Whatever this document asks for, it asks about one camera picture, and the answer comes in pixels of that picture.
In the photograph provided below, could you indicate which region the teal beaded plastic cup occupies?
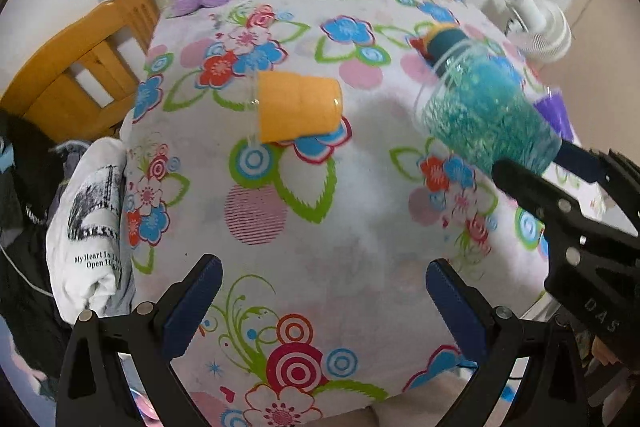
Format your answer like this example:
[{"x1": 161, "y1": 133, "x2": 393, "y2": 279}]
[{"x1": 414, "y1": 38, "x2": 562, "y2": 176}]

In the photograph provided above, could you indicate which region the purple plastic cup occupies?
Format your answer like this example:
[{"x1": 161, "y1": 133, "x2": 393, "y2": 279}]
[{"x1": 534, "y1": 89, "x2": 574, "y2": 142}]

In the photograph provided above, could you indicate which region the dark teal cup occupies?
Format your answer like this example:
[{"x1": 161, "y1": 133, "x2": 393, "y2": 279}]
[{"x1": 422, "y1": 24, "x2": 468, "y2": 64}]

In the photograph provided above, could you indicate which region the orange plastic cup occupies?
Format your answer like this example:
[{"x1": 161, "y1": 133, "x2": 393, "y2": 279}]
[{"x1": 246, "y1": 70, "x2": 343, "y2": 144}]

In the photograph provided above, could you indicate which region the white printed t-shirt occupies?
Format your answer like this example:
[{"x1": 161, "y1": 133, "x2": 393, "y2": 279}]
[{"x1": 46, "y1": 138, "x2": 134, "y2": 324}]

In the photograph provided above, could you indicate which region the floral tablecloth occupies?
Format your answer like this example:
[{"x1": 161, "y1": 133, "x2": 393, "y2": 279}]
[{"x1": 122, "y1": 0, "x2": 553, "y2": 426}]

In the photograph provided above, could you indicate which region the white standing fan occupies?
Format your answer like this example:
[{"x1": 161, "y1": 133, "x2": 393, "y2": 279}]
[{"x1": 504, "y1": 0, "x2": 573, "y2": 65}]

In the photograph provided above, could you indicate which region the black clothes pile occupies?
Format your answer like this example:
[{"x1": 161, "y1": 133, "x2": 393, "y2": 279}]
[{"x1": 1, "y1": 110, "x2": 70, "y2": 378}]

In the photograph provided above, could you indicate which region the wooden chair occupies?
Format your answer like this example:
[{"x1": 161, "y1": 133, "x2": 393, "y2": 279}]
[{"x1": 1, "y1": 0, "x2": 160, "y2": 143}]

